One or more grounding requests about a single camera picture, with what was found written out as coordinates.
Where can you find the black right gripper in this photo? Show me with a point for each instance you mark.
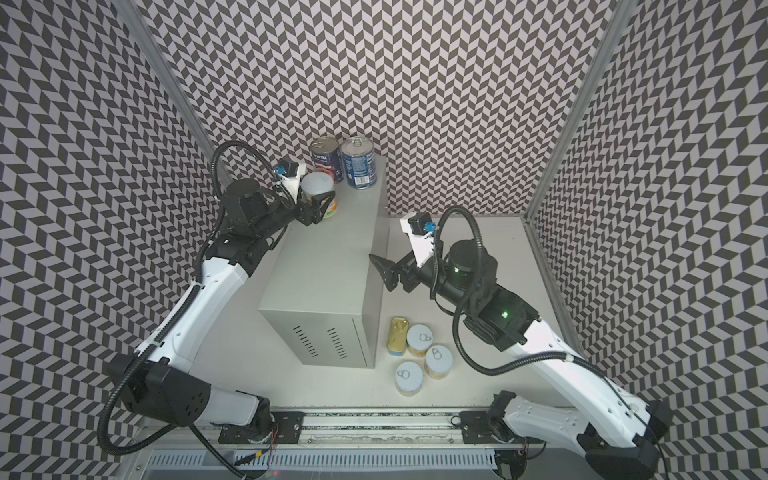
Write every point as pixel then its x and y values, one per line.
pixel 407 275

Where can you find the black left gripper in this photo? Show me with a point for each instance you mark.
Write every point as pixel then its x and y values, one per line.
pixel 315 211

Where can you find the tomato can dark label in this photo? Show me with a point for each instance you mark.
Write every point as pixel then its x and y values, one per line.
pixel 326 158

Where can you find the blue label tin can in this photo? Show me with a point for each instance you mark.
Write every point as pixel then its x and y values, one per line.
pixel 358 156

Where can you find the white lid can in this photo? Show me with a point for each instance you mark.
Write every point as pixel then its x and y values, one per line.
pixel 313 184
pixel 439 362
pixel 419 339
pixel 409 378

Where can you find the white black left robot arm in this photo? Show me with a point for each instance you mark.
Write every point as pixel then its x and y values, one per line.
pixel 156 380

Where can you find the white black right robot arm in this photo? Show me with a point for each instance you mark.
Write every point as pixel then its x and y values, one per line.
pixel 616 432

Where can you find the gold rectangular sardine tin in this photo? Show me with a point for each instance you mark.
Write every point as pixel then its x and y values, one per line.
pixel 397 336

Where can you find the grey metal cabinet box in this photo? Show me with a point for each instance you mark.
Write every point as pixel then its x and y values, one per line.
pixel 324 296

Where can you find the white lid can front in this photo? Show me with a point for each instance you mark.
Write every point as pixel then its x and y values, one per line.
pixel 409 378

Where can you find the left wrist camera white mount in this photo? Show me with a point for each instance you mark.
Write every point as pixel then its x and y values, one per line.
pixel 288 174

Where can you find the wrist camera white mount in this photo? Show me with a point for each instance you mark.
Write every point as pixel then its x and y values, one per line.
pixel 420 230
pixel 288 174

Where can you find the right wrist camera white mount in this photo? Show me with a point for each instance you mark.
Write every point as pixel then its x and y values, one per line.
pixel 420 230

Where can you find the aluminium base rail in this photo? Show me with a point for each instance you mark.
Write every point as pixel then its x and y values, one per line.
pixel 350 441

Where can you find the left aluminium corner post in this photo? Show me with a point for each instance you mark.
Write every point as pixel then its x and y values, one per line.
pixel 195 153

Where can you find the aluminium corner post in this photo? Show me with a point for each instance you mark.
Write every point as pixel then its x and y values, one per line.
pixel 195 153
pixel 594 74

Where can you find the right aluminium corner post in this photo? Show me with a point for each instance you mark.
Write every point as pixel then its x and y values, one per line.
pixel 594 74

